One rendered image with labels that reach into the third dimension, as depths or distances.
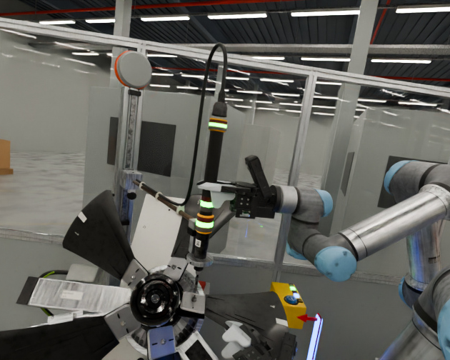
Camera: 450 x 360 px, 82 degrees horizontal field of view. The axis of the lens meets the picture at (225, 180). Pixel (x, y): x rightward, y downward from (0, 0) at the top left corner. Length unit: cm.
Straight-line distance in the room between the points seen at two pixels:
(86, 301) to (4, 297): 109
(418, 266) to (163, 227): 88
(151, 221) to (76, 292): 34
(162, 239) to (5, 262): 105
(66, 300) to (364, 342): 162
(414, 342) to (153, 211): 88
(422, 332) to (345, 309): 125
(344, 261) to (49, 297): 81
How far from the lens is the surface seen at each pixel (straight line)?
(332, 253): 62
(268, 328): 77
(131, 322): 80
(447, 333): 40
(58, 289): 97
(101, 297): 92
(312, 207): 72
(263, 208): 68
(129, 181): 117
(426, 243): 101
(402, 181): 91
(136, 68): 129
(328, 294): 172
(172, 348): 80
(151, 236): 106
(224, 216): 78
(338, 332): 188
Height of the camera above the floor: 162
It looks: 8 degrees down
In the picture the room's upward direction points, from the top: 8 degrees clockwise
